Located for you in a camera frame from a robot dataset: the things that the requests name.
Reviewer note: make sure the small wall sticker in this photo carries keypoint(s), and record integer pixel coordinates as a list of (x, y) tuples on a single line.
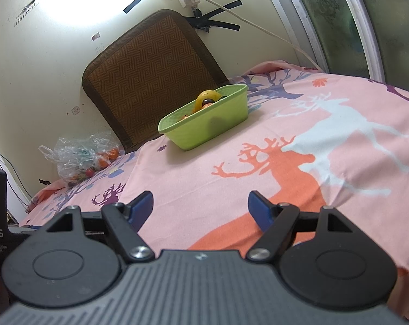
[(95, 36)]

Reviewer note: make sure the white paper label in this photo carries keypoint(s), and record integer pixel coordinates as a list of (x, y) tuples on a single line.
[(25, 10)]

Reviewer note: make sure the large yellow lemon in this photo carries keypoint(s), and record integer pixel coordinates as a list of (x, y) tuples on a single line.
[(204, 95)]

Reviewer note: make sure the clear plastic bag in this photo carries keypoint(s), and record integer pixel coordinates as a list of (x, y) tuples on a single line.
[(72, 162)]

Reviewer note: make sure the white framed glass door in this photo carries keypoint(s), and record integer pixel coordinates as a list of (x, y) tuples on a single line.
[(326, 6)]

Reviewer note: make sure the brown woven seat cushion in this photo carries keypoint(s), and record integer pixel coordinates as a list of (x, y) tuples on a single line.
[(147, 74)]

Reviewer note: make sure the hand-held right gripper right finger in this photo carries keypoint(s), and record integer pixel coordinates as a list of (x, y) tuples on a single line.
[(262, 210)]

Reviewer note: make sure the green plastic basin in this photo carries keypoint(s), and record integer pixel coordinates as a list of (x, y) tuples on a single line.
[(207, 125)]

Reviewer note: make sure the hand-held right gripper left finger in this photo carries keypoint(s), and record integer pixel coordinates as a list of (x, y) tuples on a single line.
[(141, 206)]

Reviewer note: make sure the crossed black tape strips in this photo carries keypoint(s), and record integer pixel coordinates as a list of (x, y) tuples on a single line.
[(204, 22)]

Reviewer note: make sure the small black tape piece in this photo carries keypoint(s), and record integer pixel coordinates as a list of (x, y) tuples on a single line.
[(44, 181)]

